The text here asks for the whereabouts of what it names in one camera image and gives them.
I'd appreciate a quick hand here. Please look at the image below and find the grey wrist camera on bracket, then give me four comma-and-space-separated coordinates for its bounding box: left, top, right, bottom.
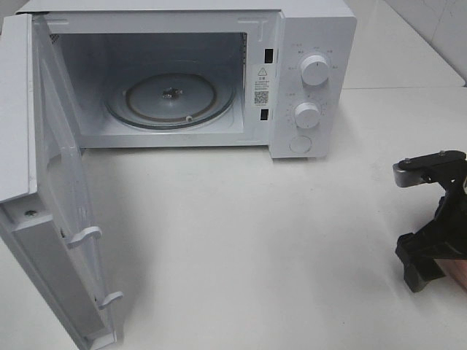
393, 150, 466, 190

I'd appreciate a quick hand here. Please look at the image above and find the round white door button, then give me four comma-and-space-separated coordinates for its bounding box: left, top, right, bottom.
290, 136, 312, 154

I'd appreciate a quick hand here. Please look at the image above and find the white microwave oven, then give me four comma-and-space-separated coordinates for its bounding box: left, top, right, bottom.
14, 1, 357, 158

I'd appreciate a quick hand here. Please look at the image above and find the white upper microwave knob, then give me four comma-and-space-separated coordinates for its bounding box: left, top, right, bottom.
299, 54, 330, 86

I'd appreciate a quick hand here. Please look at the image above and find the white lower microwave knob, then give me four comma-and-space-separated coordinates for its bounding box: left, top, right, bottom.
294, 102, 321, 129

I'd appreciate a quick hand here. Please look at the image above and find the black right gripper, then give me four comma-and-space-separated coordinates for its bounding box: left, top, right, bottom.
395, 176, 466, 292

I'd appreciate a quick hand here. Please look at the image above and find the white warning label sticker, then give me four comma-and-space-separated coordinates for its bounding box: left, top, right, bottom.
251, 64, 273, 106

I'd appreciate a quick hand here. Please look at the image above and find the white microwave knob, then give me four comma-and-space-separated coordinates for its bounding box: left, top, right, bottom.
294, 102, 321, 129
299, 54, 330, 86

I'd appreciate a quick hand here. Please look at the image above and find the glass microwave turntable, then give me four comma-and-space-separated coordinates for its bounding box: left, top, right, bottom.
105, 72, 235, 131

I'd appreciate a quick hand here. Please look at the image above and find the white microwave door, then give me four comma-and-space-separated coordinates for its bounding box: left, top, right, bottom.
1, 13, 123, 349

